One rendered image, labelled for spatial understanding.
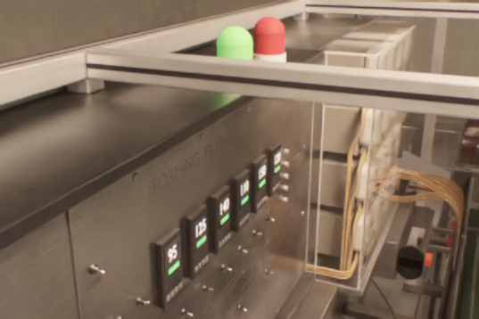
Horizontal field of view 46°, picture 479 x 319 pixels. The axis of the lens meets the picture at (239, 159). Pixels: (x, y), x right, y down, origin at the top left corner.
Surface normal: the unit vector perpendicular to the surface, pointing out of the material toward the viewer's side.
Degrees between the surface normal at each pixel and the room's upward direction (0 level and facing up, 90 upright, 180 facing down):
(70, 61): 90
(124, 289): 90
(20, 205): 0
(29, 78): 90
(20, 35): 90
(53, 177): 0
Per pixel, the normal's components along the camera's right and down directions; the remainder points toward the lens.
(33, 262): 0.91, 0.14
